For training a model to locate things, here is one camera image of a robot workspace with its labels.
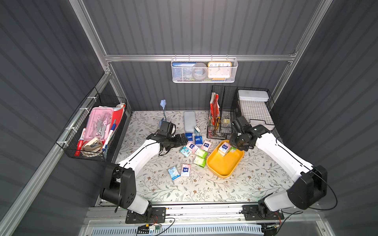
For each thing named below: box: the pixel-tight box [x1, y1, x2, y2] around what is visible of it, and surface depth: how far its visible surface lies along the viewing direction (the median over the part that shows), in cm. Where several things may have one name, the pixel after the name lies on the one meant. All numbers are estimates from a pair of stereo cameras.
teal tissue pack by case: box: [193, 125, 201, 134], surface depth 104 cm
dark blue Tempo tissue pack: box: [185, 132, 194, 142], surface depth 104 cm
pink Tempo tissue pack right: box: [200, 140, 212, 152], surface depth 99 cm
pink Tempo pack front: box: [180, 163, 191, 177], surface depth 88 cm
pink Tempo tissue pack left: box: [185, 141, 199, 154], surface depth 98 cm
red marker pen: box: [74, 127, 87, 157], surface depth 66 cm
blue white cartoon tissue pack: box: [218, 141, 231, 158], surface depth 94 cm
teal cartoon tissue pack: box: [179, 145, 192, 158], surface depth 96 cm
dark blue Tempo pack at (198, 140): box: [194, 135, 204, 146], surface depth 101 cm
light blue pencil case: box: [184, 111, 196, 132], surface depth 114 cm
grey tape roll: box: [191, 62, 208, 81], surface depth 88 cm
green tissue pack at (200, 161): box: [193, 155, 207, 169], surface depth 91 cm
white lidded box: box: [237, 89, 270, 102], surface depth 101 cm
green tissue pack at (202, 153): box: [194, 147, 209, 159], surface depth 96 cm
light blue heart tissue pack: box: [167, 166, 182, 181], surface depth 87 cm
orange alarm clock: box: [207, 61, 233, 81], surface depth 90 cm
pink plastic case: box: [84, 106, 114, 143], surface depth 73 cm
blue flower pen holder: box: [159, 99, 167, 127], surface depth 96 cm
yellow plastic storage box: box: [206, 140, 245, 179], surface depth 94 cm
